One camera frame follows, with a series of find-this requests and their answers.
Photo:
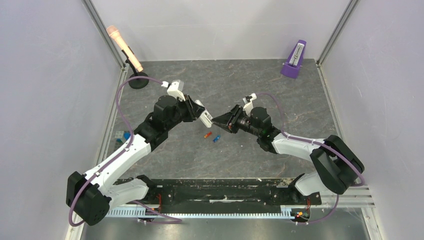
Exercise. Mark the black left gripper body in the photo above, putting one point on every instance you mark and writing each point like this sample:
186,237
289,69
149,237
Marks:
189,113

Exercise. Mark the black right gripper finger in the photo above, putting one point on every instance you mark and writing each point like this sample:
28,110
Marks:
224,118
222,124

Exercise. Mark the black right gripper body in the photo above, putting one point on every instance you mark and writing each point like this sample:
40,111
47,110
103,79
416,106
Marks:
235,117

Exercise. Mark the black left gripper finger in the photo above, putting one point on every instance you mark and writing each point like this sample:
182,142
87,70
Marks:
194,106
196,115

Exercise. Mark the white remote control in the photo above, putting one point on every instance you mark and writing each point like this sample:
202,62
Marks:
205,116

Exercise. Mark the red orange battery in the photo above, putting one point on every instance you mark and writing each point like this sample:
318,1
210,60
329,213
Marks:
207,134

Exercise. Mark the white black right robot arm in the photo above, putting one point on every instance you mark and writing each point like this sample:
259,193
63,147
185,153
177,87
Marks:
336,166

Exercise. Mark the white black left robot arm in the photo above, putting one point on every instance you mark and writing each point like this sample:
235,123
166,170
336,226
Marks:
92,194

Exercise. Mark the blue battery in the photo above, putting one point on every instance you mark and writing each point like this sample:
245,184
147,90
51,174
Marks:
216,138

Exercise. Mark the blue grey toy blocks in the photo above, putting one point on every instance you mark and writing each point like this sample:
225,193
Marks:
121,138

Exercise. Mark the purple metronome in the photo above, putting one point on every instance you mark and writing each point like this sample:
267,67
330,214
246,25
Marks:
291,67

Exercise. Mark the pink microphone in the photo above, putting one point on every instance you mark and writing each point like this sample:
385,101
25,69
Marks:
115,34

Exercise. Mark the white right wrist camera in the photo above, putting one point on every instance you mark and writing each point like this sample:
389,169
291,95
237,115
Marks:
248,103

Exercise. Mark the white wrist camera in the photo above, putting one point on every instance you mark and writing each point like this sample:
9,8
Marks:
248,103
175,89

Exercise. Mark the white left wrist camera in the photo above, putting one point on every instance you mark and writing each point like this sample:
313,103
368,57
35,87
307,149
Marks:
175,89

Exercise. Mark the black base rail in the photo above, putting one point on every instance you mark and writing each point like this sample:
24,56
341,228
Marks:
224,195

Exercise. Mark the white toothed cable strip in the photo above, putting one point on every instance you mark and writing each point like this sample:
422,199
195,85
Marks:
136,211

